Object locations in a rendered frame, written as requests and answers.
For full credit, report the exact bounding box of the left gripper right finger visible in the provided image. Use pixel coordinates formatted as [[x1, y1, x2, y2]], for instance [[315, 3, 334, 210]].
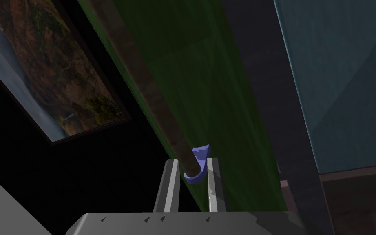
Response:
[[206, 157, 227, 213]]

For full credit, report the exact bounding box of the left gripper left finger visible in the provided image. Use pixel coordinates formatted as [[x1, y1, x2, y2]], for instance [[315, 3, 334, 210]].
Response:
[[153, 158, 181, 213]]

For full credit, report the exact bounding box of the brown bar handle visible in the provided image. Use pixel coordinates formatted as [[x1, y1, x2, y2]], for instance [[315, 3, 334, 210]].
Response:
[[85, 0, 210, 185]]

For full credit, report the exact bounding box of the framed landscape picture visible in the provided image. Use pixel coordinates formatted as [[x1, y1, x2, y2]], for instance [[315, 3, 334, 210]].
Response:
[[0, 0, 132, 146]]

